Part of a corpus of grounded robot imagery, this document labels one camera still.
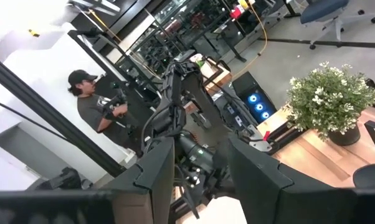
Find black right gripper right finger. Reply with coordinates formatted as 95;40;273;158
227;136;358;224

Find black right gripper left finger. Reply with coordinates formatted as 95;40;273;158
102;136;176;224

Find person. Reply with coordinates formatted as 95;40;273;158
67;68;145;156

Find computer tower with blue fans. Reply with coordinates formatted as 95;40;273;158
232;71;278;124

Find potted green plant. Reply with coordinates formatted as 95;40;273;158
285;60;375;147

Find black storage rack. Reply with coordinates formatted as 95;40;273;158
115;0;247;82

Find blue office chair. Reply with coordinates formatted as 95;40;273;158
299;0;375;50

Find black rig frame post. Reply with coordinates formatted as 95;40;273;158
0;51;127;178

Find yellow cable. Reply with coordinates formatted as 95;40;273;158
230;0;268;81

